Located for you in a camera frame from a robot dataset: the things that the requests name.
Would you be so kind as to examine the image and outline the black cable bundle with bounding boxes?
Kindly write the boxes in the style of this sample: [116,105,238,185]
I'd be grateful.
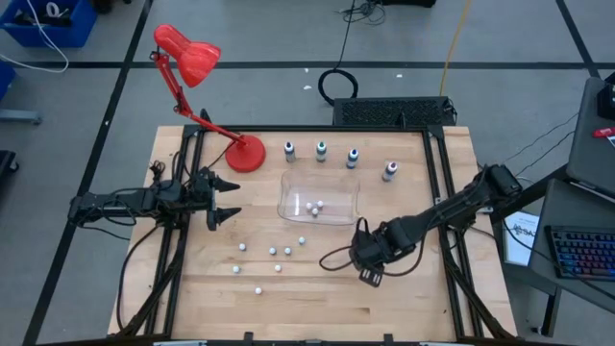
[338,0,387,26]

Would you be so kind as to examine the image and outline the black device on desk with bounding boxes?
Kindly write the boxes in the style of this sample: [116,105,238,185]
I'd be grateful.
[597,71,615,121]

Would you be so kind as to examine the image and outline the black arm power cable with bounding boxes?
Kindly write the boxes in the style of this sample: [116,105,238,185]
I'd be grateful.
[114,223,162,333]

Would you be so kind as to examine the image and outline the clear plastic storage bin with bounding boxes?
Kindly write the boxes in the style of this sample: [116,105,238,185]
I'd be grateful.
[277,168,361,226]

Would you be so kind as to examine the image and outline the red desk lamp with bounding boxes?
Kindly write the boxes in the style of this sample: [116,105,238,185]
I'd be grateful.
[149,23,267,174]

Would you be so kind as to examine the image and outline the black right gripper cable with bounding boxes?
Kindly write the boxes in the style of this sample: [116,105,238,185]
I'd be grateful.
[319,217,427,279]

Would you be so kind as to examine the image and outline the grey keyboard desk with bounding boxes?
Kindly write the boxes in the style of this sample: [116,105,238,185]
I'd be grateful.
[528,178,615,313]

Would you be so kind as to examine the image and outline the backlit computer keyboard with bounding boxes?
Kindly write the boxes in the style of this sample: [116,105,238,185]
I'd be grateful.
[545,225,615,283]

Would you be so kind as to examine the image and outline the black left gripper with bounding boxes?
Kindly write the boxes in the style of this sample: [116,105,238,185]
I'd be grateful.
[187,166,243,233]

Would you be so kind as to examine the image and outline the blue storage crate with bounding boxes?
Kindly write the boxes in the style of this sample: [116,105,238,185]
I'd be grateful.
[0,0,99,49]

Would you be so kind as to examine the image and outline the white floor cable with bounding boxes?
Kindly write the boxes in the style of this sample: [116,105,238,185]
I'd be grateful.
[0,0,70,74]

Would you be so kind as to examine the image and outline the yellow hanging cable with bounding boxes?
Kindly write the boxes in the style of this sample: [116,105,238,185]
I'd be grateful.
[439,0,475,97]

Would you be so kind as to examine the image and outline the black aluminium table frame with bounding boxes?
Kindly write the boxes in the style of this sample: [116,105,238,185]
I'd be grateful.
[110,123,518,340]

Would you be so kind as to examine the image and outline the grey side desk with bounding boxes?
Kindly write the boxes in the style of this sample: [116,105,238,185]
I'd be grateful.
[565,76,615,198]

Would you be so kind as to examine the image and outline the black vented computer case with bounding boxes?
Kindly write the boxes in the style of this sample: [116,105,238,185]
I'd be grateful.
[332,95,456,129]

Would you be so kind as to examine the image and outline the white printed paper sheet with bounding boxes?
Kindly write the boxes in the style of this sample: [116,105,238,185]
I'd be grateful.
[503,210,540,267]

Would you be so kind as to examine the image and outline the black coiled floor cable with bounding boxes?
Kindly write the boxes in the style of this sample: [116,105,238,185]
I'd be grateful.
[317,0,359,108]

